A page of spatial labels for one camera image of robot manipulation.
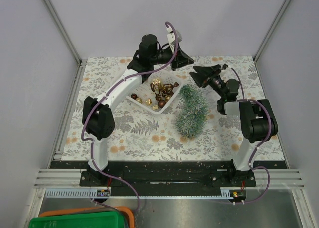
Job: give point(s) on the white slotted cable duct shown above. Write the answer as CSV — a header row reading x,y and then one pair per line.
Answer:
x,y
78,193

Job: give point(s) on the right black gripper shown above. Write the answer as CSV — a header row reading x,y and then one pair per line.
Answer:
x,y
202,78

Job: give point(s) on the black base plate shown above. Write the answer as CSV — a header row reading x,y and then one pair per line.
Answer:
x,y
163,178

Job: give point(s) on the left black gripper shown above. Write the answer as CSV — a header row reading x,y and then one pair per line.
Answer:
x,y
182,60

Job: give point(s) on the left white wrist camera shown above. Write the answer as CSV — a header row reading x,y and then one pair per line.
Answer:
x,y
172,38

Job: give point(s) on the small gold bauble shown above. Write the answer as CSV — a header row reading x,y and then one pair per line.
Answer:
x,y
149,101

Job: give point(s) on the small green christmas tree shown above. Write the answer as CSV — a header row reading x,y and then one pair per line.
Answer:
x,y
192,118

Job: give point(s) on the white plastic basket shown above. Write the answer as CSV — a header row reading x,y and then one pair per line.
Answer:
x,y
145,97

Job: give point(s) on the large gold striped bauble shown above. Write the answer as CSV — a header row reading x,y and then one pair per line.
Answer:
x,y
156,84

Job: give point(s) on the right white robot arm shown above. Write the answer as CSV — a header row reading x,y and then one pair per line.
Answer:
x,y
257,120

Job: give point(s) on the orange plastic bin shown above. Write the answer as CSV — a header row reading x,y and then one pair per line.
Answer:
x,y
126,212

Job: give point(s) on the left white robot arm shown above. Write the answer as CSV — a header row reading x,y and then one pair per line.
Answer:
x,y
97,116

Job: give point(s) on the aluminium frame rail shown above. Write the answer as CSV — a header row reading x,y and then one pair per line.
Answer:
x,y
279,179

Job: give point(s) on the green plastic bin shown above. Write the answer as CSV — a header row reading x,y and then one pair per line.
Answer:
x,y
92,220

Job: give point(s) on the brown shiny bauble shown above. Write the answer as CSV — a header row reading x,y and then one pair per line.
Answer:
x,y
161,103

